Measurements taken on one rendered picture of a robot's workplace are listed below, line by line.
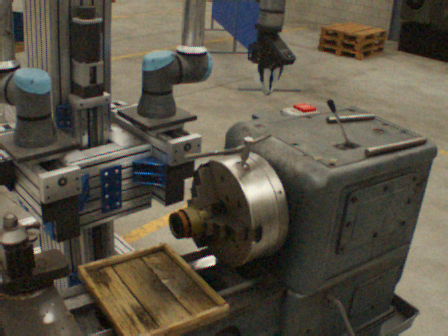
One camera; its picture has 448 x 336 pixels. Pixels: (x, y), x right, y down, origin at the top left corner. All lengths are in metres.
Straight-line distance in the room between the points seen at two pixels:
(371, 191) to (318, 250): 0.24
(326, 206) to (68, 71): 1.03
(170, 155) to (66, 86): 0.45
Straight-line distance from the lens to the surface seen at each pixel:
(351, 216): 1.56
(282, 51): 1.51
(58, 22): 1.89
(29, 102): 1.69
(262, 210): 1.38
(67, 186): 1.67
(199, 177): 1.46
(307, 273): 1.53
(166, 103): 1.95
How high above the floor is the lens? 1.83
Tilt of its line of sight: 25 degrees down
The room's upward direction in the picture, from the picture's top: 4 degrees clockwise
